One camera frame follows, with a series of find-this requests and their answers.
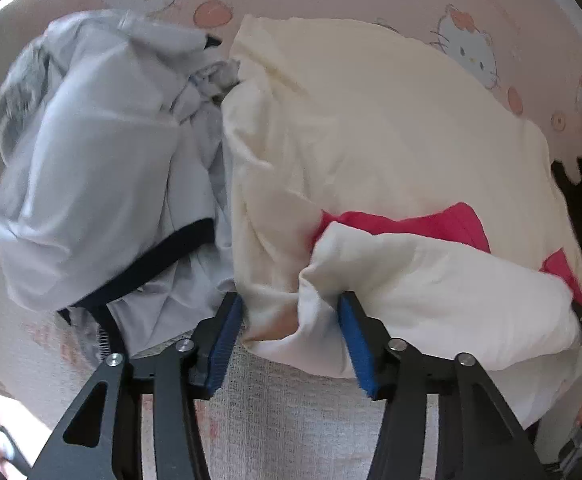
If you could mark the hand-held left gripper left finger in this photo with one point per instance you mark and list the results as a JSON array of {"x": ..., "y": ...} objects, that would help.
[{"x": 223, "y": 345}]

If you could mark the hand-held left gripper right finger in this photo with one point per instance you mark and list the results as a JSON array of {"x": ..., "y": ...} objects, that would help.
[{"x": 358, "y": 350}]

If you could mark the pink and cream t-shirt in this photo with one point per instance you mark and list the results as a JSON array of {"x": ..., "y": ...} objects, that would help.
[{"x": 371, "y": 135}]

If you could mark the white jacket with dark trim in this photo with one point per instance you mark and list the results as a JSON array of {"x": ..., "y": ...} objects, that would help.
[{"x": 96, "y": 160}]

